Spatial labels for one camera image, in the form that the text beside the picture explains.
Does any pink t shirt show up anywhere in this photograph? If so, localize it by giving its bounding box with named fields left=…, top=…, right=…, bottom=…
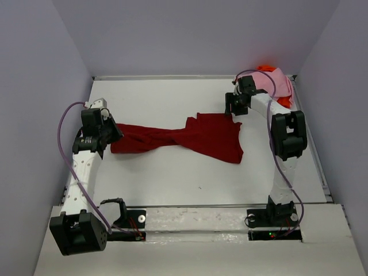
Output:
left=250, top=66, right=294, bottom=104

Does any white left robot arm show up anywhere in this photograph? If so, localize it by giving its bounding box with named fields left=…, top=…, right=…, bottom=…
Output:
left=49, top=108, right=127, bottom=256

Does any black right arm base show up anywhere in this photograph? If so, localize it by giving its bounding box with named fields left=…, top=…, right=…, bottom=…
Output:
left=244, top=208, right=302, bottom=242

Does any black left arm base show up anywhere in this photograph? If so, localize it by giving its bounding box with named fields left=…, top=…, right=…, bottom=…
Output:
left=99, top=198, right=147, bottom=242

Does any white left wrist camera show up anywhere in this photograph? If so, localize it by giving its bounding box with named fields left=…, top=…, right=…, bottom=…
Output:
left=84, top=98, right=110, bottom=120

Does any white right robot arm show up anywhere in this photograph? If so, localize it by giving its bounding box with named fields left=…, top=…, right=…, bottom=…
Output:
left=225, top=75, right=308, bottom=229

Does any dark red t shirt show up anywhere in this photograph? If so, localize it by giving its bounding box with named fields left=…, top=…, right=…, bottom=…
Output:
left=110, top=113, right=243, bottom=164

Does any orange t shirt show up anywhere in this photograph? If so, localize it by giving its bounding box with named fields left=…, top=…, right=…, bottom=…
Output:
left=255, top=64, right=293, bottom=108

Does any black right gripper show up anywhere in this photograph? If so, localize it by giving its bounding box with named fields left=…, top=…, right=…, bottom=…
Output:
left=224, top=92, right=248, bottom=116

